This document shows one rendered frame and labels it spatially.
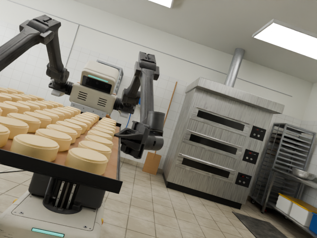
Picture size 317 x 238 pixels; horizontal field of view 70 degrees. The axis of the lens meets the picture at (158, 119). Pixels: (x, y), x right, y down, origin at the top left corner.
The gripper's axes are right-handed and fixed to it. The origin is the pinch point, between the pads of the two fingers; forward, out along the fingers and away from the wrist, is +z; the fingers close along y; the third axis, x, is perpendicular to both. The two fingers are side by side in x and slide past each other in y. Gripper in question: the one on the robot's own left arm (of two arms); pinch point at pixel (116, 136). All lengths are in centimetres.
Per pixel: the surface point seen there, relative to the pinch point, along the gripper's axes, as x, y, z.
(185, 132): 139, 5, -315
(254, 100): 54, -83, -359
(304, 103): -4, -135, -561
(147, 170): 214, 104, -349
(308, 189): -58, 41, -499
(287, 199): -32, 65, -428
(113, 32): 359, -154, -280
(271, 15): 49, -193, -285
